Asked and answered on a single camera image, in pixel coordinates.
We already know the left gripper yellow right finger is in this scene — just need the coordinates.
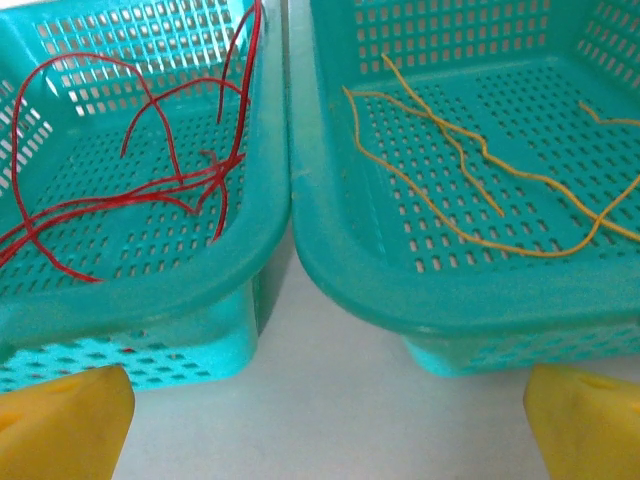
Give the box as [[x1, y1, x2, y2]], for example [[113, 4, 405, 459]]
[[523, 363, 640, 480]]

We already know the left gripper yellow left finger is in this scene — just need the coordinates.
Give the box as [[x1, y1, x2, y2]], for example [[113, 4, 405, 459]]
[[0, 365, 136, 480]]

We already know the yellow cable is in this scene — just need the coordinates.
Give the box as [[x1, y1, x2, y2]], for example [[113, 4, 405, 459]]
[[344, 88, 640, 236], [380, 52, 506, 218], [342, 85, 640, 259]]

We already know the teal plastic basket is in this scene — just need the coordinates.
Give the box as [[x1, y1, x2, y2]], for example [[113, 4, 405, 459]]
[[287, 0, 640, 379], [0, 0, 294, 394]]

